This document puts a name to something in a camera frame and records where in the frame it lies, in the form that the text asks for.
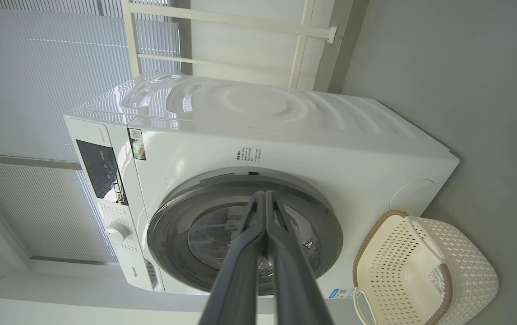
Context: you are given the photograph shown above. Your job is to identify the white window blinds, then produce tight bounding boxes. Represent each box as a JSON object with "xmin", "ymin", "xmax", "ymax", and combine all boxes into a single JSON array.
[{"xmin": 0, "ymin": 0, "xmax": 182, "ymax": 263}]

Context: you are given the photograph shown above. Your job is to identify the round glass washing machine door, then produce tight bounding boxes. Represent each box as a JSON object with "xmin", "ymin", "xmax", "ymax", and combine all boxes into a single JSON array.
[{"xmin": 147, "ymin": 174, "xmax": 344, "ymax": 296}]

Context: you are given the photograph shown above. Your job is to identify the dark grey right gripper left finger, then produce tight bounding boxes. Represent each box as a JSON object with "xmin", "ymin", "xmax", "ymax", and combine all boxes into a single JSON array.
[{"xmin": 198, "ymin": 191, "xmax": 267, "ymax": 325}]

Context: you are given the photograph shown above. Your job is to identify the white front-load washing machine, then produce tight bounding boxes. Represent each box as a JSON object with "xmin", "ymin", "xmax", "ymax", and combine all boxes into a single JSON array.
[{"xmin": 64, "ymin": 72, "xmax": 460, "ymax": 299}]

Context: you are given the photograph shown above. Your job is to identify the white product label sticker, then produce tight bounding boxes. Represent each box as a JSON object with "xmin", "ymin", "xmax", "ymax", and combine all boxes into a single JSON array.
[{"xmin": 429, "ymin": 266, "xmax": 445, "ymax": 296}]

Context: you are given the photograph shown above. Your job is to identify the white metal railing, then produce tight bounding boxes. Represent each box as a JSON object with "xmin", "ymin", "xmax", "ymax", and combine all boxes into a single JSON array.
[{"xmin": 121, "ymin": 0, "xmax": 338, "ymax": 91}]

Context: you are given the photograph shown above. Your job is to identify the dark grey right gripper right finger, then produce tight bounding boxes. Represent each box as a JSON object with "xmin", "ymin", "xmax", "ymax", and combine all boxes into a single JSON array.
[{"xmin": 266, "ymin": 191, "xmax": 335, "ymax": 325}]

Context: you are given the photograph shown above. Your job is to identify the cream perforated laundry basket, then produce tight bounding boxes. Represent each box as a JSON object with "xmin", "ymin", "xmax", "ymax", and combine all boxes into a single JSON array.
[{"xmin": 352, "ymin": 210, "xmax": 499, "ymax": 325}]

